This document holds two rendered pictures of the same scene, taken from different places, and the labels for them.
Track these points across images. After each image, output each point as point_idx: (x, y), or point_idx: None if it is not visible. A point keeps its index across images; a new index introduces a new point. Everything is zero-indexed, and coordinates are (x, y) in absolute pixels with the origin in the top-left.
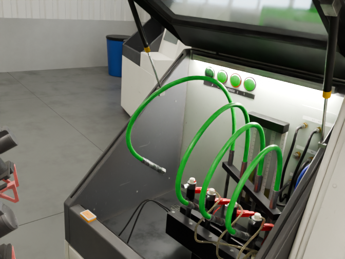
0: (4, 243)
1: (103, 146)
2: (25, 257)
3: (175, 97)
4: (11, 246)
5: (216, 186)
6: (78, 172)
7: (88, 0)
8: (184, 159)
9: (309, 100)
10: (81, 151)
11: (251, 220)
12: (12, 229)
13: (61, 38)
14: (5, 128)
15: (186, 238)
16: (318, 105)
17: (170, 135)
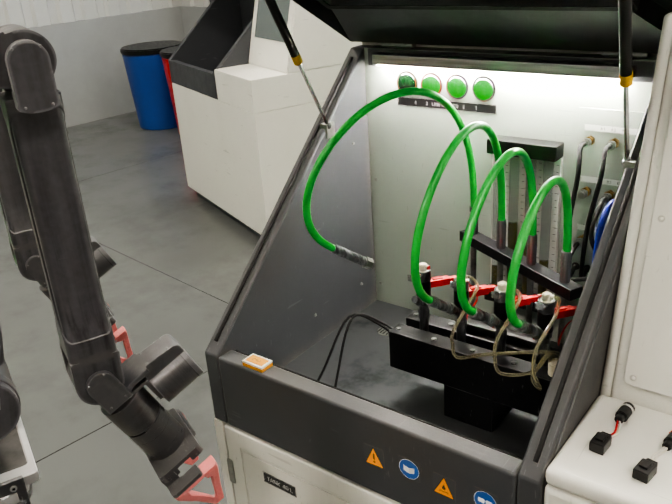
0: (173, 408)
1: (179, 271)
2: (99, 497)
3: (352, 137)
4: (182, 413)
5: None
6: (146, 328)
7: None
8: (418, 225)
9: (590, 97)
10: (139, 289)
11: (539, 304)
12: (199, 373)
13: None
14: (91, 238)
15: (431, 364)
16: (607, 102)
17: (353, 206)
